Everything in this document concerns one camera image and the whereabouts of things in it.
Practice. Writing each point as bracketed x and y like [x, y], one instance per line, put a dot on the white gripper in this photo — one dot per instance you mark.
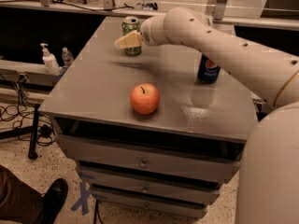
[148, 32]

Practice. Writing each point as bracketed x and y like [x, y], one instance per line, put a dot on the green soda can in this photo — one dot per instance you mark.
[129, 24]

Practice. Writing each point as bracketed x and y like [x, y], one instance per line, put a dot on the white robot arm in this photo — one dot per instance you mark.
[268, 189]

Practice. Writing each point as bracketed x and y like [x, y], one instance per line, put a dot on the blue Pepsi can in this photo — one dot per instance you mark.
[207, 73]

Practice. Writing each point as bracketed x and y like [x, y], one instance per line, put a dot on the red apple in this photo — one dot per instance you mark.
[144, 98]

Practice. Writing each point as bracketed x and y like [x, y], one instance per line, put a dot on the clear plastic bottle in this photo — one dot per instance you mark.
[67, 57]

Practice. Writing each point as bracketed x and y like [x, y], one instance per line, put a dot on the white pump dispenser bottle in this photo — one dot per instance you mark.
[49, 60]

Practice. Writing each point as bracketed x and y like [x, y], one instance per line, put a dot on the grey drawer cabinet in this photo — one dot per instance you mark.
[143, 130]

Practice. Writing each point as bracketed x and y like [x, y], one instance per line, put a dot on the top drawer with knob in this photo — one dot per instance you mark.
[146, 159]

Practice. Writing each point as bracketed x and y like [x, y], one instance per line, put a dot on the drawer with knob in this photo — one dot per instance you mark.
[107, 178]
[146, 159]
[148, 202]

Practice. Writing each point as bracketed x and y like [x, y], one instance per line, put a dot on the middle drawer with knob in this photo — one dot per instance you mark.
[107, 178]

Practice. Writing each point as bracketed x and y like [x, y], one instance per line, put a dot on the black stand pole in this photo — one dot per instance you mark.
[32, 155]

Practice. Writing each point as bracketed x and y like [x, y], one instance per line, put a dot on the blue tape cross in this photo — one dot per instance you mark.
[83, 201]

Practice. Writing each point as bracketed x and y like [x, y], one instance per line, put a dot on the black shoe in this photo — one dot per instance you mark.
[53, 201]

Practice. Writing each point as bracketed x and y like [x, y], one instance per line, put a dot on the bottom drawer with knob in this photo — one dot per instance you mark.
[148, 202]

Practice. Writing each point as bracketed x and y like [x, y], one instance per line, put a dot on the brown trouser leg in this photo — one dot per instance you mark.
[18, 202]

